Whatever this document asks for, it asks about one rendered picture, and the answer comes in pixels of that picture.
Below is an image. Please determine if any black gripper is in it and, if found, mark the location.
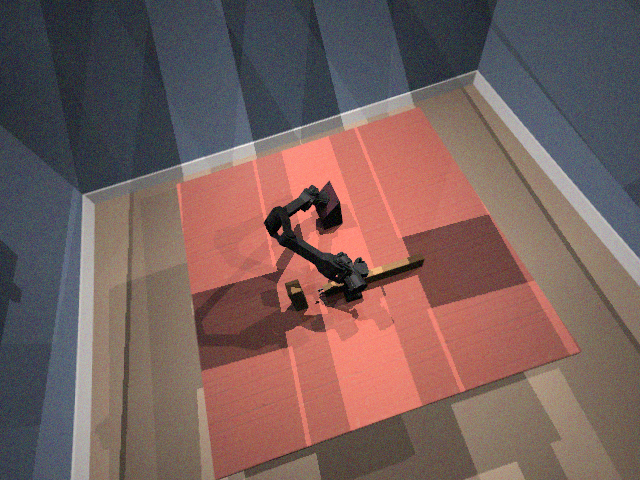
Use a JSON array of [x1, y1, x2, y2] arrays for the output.
[[341, 281, 362, 302]]

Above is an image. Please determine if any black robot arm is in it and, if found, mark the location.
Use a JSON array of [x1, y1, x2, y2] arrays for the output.
[[264, 184, 369, 294]]

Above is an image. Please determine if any brown wooden post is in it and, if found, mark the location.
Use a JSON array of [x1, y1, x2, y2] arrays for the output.
[[285, 279, 309, 311]]

